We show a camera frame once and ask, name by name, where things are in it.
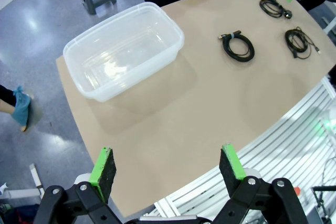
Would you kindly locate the dark blue bag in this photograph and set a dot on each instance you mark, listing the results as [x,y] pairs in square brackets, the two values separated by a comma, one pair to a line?
[21,213]

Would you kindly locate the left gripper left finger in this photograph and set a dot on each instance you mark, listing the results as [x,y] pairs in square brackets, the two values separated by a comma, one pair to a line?
[103,176]

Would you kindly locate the white metal stand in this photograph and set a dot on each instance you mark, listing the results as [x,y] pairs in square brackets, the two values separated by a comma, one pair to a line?
[15,193]

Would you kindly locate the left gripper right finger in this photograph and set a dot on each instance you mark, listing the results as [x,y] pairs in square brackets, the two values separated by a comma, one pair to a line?
[231,171]

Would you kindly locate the clear plastic storage box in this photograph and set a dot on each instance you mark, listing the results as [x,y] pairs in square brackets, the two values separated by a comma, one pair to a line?
[123,51]

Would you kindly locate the white aluminium profile frame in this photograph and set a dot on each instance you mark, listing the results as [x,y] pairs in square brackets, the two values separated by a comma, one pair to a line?
[288,142]

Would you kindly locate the bystander leg with teal shoe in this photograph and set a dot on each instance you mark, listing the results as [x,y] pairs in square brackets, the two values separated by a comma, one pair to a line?
[22,108]

